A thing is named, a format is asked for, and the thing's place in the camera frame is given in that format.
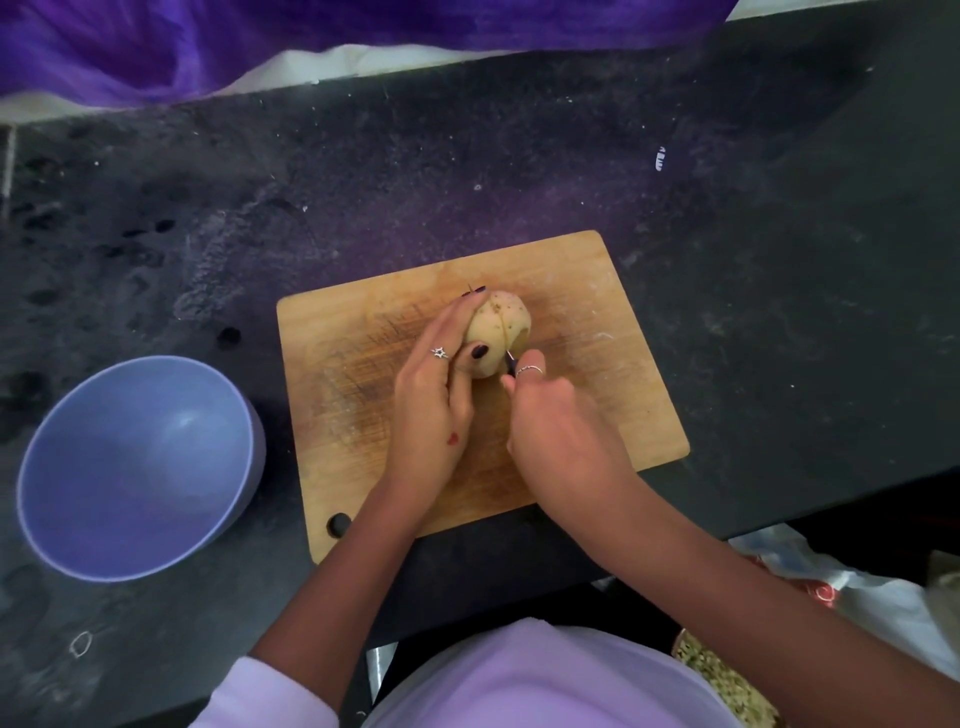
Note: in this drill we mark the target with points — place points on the person's left forearm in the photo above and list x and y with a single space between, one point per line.
338 600

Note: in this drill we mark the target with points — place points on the person's right hand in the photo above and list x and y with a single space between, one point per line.
563 443

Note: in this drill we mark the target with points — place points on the small white scrap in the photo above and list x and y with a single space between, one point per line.
659 158

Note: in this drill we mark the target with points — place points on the tan potato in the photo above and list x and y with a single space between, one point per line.
503 318

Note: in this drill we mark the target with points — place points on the person's right forearm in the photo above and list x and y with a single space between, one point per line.
750 615

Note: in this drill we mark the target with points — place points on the white rubber band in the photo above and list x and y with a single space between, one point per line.
69 644

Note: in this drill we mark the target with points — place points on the purple cloth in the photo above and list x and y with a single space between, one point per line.
300 38

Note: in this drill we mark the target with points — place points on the blue bowl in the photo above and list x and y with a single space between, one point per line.
135 465

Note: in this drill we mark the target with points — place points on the wooden cutting board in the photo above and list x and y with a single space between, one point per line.
600 360

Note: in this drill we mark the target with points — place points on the red and white plastic bag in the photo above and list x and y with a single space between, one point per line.
885 600

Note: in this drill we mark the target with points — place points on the person's left hand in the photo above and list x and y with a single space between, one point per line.
428 420

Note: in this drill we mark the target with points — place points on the brown bowl of seeds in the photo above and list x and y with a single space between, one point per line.
735 690

